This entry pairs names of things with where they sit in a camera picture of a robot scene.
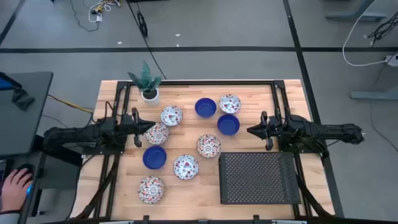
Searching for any black cable bundle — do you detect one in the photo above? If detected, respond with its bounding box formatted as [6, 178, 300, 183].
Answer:
[366, 14, 398, 48]

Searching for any white power strip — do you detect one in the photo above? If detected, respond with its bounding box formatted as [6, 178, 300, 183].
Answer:
[384, 52, 398, 68]

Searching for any green snake plant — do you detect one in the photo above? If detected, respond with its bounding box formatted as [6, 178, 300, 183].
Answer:
[127, 60, 163, 94]

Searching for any grey desk foot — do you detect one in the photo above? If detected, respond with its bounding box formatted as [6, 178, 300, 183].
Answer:
[325, 0, 389, 22]
[350, 82, 398, 101]

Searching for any white and yellow cable bundle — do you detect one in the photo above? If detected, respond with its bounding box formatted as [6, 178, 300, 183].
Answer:
[88, 0, 122, 23]

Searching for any dark grey desk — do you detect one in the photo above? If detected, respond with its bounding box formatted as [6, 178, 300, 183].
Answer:
[0, 71, 54, 156]
[0, 152, 44, 224]

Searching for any black floor cable with coil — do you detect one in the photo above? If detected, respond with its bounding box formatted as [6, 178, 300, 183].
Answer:
[126, 0, 167, 80]

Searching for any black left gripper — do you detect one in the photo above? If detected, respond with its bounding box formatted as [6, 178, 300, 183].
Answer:
[119, 107, 157, 149]

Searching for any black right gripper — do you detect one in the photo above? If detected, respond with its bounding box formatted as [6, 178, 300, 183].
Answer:
[246, 111, 289, 152]

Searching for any black perforated metal rack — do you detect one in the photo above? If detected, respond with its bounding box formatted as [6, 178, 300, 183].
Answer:
[218, 151, 302, 205]

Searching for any red bowl apple print inside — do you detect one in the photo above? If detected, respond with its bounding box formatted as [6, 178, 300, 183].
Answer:
[173, 154, 200, 181]
[218, 94, 243, 114]
[160, 105, 183, 127]

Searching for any person's hand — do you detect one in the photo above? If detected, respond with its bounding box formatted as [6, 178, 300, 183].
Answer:
[1, 168, 34, 213]

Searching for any white floor cable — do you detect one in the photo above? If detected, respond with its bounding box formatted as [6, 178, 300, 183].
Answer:
[341, 0, 389, 68]

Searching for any black computer mouse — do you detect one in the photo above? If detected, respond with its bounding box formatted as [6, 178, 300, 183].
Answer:
[15, 163, 35, 197]

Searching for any black aluminium table frame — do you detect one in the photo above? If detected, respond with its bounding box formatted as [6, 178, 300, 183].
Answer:
[70, 79, 335, 224]

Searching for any blue plastic bowl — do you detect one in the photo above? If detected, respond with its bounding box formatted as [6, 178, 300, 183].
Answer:
[142, 145, 168, 170]
[194, 97, 218, 119]
[216, 113, 241, 136]

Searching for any black monitor with stand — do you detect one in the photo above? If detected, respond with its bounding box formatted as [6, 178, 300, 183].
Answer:
[0, 72, 35, 112]

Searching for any white plant pot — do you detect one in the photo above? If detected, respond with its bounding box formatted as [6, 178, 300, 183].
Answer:
[141, 87, 160, 106]

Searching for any black bowl floral print inside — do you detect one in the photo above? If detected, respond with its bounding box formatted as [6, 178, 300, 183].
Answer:
[195, 134, 222, 159]
[137, 175, 165, 205]
[144, 122, 170, 146]

